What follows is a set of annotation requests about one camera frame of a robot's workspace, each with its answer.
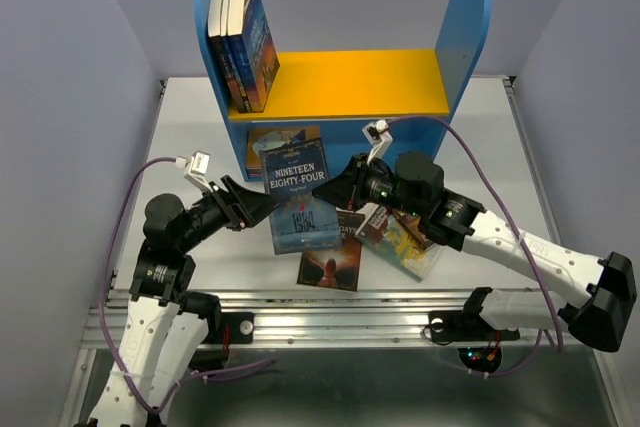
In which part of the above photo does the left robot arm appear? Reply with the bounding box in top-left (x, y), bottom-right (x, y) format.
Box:
top-left (86, 176), bottom-right (278, 426)

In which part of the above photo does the Huckleberry Finn paperback book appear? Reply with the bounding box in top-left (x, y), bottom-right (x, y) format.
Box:
top-left (355, 205), bottom-right (439, 282)

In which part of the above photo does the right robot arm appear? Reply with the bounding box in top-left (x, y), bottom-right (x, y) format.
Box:
top-left (313, 152), bottom-right (637, 352)

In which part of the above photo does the Othello picture book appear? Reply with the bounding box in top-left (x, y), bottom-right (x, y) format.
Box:
top-left (246, 125), bottom-right (320, 171)

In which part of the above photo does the upright blue orange book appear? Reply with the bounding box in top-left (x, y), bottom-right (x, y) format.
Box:
top-left (241, 0), bottom-right (280, 113)

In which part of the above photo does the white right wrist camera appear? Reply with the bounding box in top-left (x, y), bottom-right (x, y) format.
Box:
top-left (362, 119), bottom-right (393, 165)

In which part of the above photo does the blue and yellow bookshelf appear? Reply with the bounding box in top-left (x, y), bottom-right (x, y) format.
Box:
top-left (194, 0), bottom-right (492, 181)

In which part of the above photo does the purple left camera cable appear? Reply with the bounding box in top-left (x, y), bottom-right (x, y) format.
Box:
top-left (97, 157), bottom-right (276, 411)

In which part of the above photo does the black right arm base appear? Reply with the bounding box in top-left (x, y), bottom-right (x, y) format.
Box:
top-left (422, 287), bottom-right (520, 346)

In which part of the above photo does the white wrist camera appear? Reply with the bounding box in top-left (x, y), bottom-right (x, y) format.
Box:
top-left (362, 119), bottom-right (393, 165)
top-left (174, 151), bottom-right (212, 193)

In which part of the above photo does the pink spine Roald Dahl book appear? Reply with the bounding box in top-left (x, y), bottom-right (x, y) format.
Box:
top-left (246, 168), bottom-right (263, 178)

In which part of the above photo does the dark orange cover book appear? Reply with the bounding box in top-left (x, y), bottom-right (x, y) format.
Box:
top-left (393, 211), bottom-right (433, 251)

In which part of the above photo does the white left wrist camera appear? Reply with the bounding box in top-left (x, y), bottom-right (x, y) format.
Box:
top-left (174, 151), bottom-right (212, 193)

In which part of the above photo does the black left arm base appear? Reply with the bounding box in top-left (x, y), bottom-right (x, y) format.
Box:
top-left (188, 311), bottom-right (255, 372)

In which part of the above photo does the Nineteen Eighty-Four book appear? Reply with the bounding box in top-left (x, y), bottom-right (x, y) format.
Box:
top-left (261, 137), bottom-right (341, 255)

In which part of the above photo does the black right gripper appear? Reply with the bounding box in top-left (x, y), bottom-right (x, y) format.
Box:
top-left (310, 153), bottom-right (425, 219)

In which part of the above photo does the Three Days to See book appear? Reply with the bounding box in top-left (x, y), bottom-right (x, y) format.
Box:
top-left (297, 212), bottom-right (364, 292)

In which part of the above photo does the upright book on shelf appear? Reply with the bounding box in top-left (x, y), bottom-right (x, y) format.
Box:
top-left (221, 0), bottom-right (251, 114)
top-left (207, 0), bottom-right (237, 106)

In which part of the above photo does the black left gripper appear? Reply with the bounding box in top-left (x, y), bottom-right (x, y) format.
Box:
top-left (179, 172), bottom-right (284, 250)

